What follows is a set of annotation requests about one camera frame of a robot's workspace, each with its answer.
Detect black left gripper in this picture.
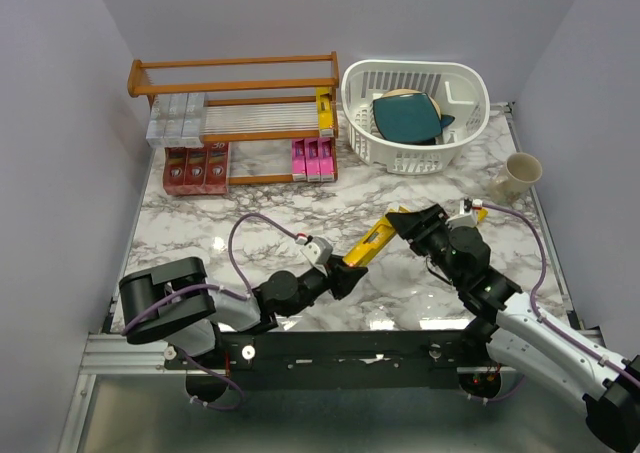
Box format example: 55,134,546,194
281,254,368,319

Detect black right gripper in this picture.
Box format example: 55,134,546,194
386,202,464,287

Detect yellow toothpaste box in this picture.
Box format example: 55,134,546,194
315,87,334,137
342,215,396,268
477,209,488,223

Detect large pink toothpaste box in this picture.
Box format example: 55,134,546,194
291,139,307,182

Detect red 3D toothpaste box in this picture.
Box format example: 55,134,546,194
204,142,229,195
183,148,207,195
162,148,187,196

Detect silver toothpaste box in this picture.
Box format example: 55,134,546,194
181,92,207,148
164,93,188,147
146,94,171,148

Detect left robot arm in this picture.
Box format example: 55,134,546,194
119,255,368,368

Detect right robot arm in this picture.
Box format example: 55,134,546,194
386,204,639,452

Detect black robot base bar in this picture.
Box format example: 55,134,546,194
165,330,506,402

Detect orange wooden three-tier shelf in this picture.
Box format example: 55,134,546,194
127,52,340,188

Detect teal square plate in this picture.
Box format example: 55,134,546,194
372,95,443,145

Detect beige ceramic mug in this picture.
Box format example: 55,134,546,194
488,152,543,204

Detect beige round plate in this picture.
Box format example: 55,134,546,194
381,88,442,118

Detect white plastic basket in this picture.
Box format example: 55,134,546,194
341,60,490,175

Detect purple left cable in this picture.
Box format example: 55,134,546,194
119,212,314,412

